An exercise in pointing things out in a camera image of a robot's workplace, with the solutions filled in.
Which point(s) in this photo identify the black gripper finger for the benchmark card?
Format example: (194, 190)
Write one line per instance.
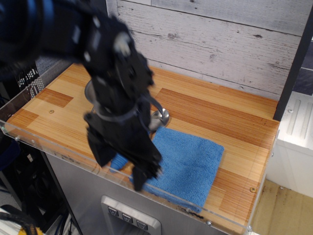
(142, 173)

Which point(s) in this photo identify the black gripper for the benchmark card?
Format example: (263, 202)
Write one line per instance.
(121, 80)

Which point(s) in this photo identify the blue towel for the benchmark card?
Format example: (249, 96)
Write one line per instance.
(189, 166)

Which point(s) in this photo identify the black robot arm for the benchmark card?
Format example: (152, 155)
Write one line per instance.
(31, 28)

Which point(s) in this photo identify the steel toy fridge cabinet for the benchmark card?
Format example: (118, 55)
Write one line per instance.
(101, 204)

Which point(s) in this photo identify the white side unit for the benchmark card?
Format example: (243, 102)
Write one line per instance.
(291, 161)

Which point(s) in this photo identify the spoon with blue handle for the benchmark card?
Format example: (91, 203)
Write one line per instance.
(158, 120)

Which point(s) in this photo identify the small steel two-handled pan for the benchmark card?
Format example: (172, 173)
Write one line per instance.
(91, 96)

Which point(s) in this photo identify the clear acrylic guard rail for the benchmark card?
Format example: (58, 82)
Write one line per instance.
(241, 122)

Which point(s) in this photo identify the right dark shelf post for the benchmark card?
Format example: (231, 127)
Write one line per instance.
(294, 71)

